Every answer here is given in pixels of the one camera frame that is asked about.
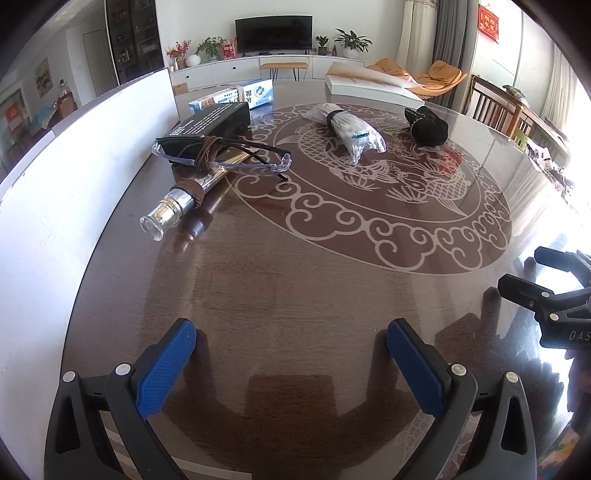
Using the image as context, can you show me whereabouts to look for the red wall hanging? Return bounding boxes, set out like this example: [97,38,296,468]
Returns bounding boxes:
[478,4,501,44]

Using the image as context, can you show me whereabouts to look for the bushy green potted plant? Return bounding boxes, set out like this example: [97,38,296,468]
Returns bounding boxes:
[196,37,225,62]

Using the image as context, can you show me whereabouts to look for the black knitted pouch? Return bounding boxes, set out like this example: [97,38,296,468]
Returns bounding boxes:
[404,106,450,147]

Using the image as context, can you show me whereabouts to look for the orange lounge chair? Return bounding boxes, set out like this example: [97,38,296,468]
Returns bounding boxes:
[369,59,468,100]

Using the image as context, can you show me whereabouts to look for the white door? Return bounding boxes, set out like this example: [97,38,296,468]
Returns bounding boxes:
[83,30,109,95]

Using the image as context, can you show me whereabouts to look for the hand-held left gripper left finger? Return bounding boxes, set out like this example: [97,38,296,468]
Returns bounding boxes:
[44,318,197,480]

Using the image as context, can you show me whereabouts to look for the gold cosmetic tube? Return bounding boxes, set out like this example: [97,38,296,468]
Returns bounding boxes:
[140,152,264,241]

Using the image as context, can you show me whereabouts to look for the wooden bench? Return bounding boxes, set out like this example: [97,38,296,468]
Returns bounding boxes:
[259,62,308,84]

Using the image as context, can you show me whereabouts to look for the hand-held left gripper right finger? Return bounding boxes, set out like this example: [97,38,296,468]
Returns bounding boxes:
[387,318,539,480]

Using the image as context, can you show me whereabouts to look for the white television cabinet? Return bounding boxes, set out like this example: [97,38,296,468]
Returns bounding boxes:
[168,54,370,93]

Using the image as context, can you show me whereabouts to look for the short blue white box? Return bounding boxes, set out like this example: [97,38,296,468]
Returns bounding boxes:
[233,78,274,109]

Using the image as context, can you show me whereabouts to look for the white cardboard box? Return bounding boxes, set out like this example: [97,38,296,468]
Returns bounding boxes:
[0,67,179,444]

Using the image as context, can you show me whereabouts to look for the large potted plant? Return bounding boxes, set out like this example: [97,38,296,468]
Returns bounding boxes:
[333,28,372,59]

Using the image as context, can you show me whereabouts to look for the red flower bouquet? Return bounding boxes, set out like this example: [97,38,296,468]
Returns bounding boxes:
[166,39,192,70]

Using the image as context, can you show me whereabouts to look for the bagged white gloves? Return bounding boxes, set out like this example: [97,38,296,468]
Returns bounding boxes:
[302,102,387,166]

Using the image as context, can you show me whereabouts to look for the black printed box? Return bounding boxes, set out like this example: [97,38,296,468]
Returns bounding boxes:
[163,102,251,164]

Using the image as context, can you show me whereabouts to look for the dining table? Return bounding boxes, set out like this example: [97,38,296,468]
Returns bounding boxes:
[28,106,58,134]

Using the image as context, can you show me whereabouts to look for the brown cord hair tie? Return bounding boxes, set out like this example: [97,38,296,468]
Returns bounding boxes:
[194,136,222,174]
[173,179,206,208]

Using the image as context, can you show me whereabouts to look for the dark glass display cabinet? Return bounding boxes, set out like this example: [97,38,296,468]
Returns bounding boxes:
[104,0,166,86]

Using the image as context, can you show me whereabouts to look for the black television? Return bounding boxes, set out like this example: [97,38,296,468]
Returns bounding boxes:
[235,16,311,55]

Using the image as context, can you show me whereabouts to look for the wooden chair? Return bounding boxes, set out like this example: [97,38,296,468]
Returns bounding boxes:
[466,75,525,139]

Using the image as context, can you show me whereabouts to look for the clear frame glasses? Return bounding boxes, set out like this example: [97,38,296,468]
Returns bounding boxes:
[152,136,294,180]

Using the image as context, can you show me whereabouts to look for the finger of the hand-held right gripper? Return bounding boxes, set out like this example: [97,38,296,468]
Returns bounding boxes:
[498,273,591,319]
[533,247,591,287]

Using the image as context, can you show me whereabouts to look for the wall painting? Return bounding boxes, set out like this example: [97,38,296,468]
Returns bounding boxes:
[35,58,52,97]

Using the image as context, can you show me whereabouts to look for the grey curtain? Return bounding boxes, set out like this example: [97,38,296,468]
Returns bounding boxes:
[431,0,469,79]

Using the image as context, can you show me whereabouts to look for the flat white box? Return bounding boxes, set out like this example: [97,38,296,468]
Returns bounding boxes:
[323,62,426,106]

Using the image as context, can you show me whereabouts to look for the covered standing air conditioner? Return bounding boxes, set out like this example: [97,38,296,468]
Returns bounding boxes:
[397,0,437,70]

